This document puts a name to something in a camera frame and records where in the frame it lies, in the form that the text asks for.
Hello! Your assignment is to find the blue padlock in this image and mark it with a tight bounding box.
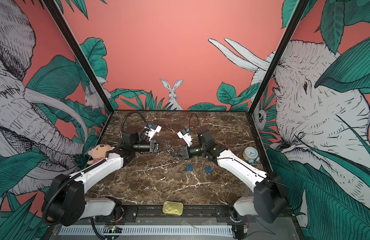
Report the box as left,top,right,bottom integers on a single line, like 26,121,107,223
186,162,193,172
204,166,212,175

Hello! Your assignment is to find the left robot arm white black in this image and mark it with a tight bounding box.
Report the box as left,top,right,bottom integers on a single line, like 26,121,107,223
42,137,171,227

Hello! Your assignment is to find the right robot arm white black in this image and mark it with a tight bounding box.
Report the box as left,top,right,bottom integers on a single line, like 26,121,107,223
171,128,288,224

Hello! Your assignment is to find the plush doll toy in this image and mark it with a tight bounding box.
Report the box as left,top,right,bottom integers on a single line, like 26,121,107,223
87,144,115,165

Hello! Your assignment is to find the yellow tin can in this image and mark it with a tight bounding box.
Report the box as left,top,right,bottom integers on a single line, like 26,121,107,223
163,201,184,216

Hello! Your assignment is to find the small alarm clock teal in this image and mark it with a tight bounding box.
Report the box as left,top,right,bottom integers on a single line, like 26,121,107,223
242,147,260,164

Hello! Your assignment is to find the small circuit board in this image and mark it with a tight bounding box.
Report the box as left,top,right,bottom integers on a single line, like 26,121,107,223
103,225,123,235

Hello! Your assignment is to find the white vented strip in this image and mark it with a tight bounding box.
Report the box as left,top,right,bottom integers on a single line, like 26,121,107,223
58,224,234,237

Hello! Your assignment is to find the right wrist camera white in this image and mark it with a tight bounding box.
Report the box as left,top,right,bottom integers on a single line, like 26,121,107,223
177,129,192,147

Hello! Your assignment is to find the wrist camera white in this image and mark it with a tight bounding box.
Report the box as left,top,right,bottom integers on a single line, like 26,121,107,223
145,125,162,141
177,129,192,147

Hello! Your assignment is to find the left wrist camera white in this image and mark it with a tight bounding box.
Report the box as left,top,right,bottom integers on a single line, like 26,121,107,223
145,125,162,141

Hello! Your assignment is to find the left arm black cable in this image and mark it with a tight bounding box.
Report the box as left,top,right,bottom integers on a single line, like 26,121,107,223
121,110,150,134

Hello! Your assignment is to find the black mounting rail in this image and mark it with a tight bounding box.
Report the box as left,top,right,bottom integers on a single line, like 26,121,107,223
53,203,296,224

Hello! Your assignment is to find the left black frame post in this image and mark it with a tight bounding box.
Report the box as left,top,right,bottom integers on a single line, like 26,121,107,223
43,0,114,114

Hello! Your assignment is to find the black frame post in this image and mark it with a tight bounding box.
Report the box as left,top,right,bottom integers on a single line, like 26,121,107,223
43,0,114,114
248,0,309,116

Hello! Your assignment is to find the right black frame post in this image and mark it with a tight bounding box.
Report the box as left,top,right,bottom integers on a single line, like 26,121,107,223
248,0,309,116

